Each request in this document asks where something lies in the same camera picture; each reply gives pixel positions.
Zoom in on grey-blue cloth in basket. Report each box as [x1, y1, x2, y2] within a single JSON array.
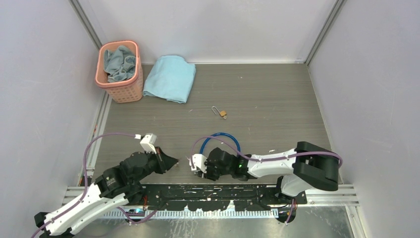
[[104, 45, 137, 83]]

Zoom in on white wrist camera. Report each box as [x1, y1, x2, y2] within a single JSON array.
[[134, 133, 157, 154], [189, 154, 207, 174]]

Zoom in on blue cable bike lock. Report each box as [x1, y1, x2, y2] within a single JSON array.
[[200, 132, 241, 154]]

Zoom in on aluminium frame rail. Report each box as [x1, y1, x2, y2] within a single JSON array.
[[61, 184, 360, 209]]

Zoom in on folded light blue towel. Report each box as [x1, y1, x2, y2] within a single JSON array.
[[143, 56, 196, 104]]

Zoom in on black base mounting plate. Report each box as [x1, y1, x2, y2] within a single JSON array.
[[128, 183, 292, 212]]

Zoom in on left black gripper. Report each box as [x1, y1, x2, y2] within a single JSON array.
[[130, 146, 177, 184]]

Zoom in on small brass padlock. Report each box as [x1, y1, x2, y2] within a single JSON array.
[[211, 106, 227, 119]]

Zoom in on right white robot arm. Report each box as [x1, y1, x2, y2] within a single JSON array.
[[189, 141, 343, 204]]

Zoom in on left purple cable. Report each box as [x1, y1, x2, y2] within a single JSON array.
[[31, 132, 165, 238]]

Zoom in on pink plastic laundry basket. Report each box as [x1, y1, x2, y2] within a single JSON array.
[[95, 40, 143, 103]]

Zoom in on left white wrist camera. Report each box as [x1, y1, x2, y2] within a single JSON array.
[[134, 133, 157, 154]]

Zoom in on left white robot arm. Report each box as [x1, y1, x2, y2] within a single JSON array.
[[33, 147, 178, 238]]

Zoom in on purple cable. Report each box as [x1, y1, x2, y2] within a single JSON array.
[[31, 132, 165, 238], [189, 135, 343, 225]]

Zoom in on white slotted cable duct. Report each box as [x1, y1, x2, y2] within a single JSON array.
[[105, 209, 279, 220]]

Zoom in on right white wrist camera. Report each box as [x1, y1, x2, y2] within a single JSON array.
[[189, 154, 207, 174]]

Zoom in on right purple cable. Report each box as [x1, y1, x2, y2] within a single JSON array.
[[189, 135, 343, 225]]

